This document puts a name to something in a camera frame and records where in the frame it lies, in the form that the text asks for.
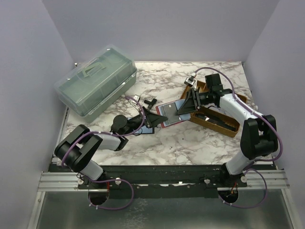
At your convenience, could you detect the black leather card holder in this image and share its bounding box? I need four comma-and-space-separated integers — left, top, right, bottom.
127, 116, 155, 136

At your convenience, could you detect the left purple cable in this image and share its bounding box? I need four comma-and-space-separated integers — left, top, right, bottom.
61, 95, 146, 211

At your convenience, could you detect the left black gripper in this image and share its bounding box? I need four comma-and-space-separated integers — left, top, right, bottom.
123, 106, 168, 136

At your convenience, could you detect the black pen tool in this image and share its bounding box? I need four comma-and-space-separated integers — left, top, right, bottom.
195, 113, 237, 131

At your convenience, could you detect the woven bamboo organizer tray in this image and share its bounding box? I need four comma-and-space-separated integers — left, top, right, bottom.
180, 80, 247, 138

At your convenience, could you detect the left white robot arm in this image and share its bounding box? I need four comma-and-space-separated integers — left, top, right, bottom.
54, 107, 168, 188

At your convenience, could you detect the green plastic storage box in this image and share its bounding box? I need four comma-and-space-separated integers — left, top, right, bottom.
54, 45, 137, 123

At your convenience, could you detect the black T-shaped tool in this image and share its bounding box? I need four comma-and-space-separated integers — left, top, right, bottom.
144, 98, 157, 110

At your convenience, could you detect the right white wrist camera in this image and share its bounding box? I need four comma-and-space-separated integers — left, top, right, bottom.
184, 73, 197, 89

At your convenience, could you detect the aluminium extrusion rail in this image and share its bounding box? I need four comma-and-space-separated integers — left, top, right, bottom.
38, 167, 290, 192

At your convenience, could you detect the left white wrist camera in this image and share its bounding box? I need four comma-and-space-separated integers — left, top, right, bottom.
130, 95, 141, 109

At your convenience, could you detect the red leather card holder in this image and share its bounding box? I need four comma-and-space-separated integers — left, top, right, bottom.
156, 99, 191, 128

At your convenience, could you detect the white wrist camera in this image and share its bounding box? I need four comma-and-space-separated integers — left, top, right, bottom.
184, 73, 197, 89
130, 95, 141, 109

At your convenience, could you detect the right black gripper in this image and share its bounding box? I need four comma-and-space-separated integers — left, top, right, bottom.
176, 88, 212, 116

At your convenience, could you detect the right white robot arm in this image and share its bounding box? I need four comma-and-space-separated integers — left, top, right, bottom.
177, 74, 278, 187

